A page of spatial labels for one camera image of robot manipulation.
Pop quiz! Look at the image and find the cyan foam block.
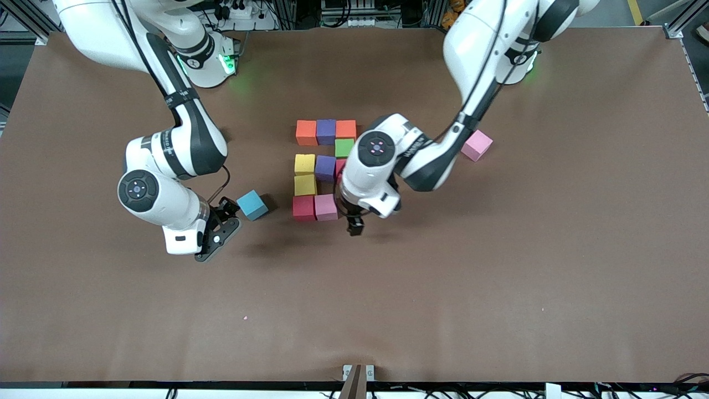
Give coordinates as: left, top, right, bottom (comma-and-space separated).
237, 190, 270, 222

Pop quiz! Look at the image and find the purple foam block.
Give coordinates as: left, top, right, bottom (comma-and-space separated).
315, 155, 337, 183
316, 119, 337, 146

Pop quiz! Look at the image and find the lilac pink foam block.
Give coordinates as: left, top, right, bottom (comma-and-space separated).
461, 129, 494, 162

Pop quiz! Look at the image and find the brown upright pole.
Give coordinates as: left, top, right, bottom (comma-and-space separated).
338, 364, 368, 399

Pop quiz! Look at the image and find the white power strip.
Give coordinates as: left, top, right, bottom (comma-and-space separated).
320, 0, 400, 28
213, 0, 278, 32

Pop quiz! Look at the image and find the pile of orange snacks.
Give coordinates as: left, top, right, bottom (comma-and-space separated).
441, 0, 467, 29

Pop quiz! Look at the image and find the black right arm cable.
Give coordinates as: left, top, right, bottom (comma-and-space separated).
207, 165, 232, 204

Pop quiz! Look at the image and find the small metal bracket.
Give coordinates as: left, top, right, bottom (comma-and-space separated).
342, 364, 376, 383

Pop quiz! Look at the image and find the aluminium frame profile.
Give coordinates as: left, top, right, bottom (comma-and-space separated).
662, 0, 709, 40
0, 0, 50, 46

